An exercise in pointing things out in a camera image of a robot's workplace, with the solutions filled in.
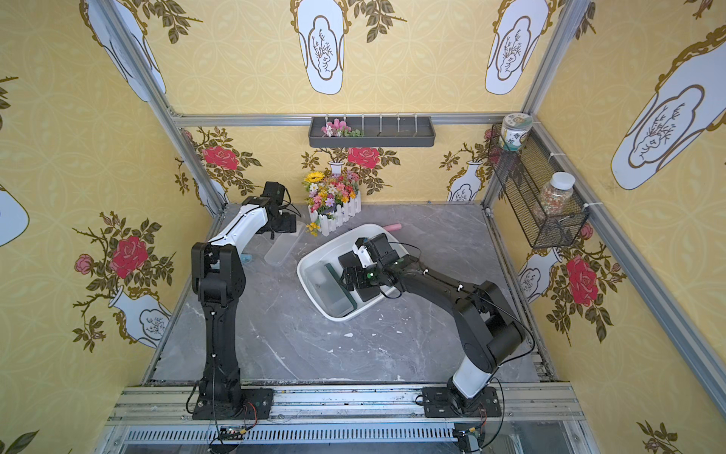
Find clear plastic pencil case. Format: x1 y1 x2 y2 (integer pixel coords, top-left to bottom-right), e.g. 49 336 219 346
264 232 302 267

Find black pencil case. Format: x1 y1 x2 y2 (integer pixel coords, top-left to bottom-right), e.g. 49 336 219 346
357 286 381 303

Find dark green pencil case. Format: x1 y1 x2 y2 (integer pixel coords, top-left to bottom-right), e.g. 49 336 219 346
338 275 357 310

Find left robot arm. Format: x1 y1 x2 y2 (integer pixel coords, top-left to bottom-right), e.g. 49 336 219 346
191 182 297 412

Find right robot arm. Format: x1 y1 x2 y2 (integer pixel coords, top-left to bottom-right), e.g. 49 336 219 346
338 234 531 404

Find pink object behind box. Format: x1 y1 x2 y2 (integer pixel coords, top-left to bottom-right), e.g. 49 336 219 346
384 223 403 232

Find flower pot with white fence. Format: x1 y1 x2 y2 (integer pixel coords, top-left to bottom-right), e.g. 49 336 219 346
304 170 362 236

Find pink flowers on shelf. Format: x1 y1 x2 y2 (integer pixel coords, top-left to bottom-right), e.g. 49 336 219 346
321 118 362 137

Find clear jar white lid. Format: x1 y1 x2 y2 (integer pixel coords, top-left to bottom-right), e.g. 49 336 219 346
534 171 576 219

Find jar with patterned label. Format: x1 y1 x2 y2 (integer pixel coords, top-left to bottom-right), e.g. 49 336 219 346
499 113 534 151

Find right circuit board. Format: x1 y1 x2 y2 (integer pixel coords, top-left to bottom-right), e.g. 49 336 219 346
454 429 481 454

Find circuit board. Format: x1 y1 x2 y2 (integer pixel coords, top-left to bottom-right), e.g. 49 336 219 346
219 427 248 443
454 429 481 454

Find left circuit board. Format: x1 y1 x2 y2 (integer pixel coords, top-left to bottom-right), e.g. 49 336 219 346
219 427 248 443

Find grey wall shelf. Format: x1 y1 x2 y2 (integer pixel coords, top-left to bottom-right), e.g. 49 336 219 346
308 113 437 149

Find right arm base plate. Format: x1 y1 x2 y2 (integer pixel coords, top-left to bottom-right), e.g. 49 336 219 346
421 387 503 418

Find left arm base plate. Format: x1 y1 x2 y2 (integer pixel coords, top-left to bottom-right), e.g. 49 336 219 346
192 388 273 422

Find black wire basket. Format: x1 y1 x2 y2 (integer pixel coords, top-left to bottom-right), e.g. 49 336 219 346
495 132 590 249

